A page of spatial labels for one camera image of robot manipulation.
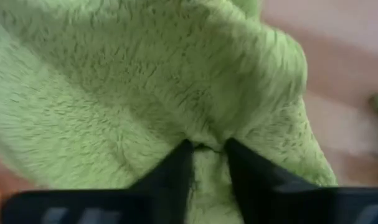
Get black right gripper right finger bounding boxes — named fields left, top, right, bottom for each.
left=224, top=138, right=318, bottom=224

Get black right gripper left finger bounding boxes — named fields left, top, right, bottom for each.
left=130, top=139, right=196, bottom=224

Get lime green microfiber towel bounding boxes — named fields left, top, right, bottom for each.
left=0, top=0, right=339, bottom=224

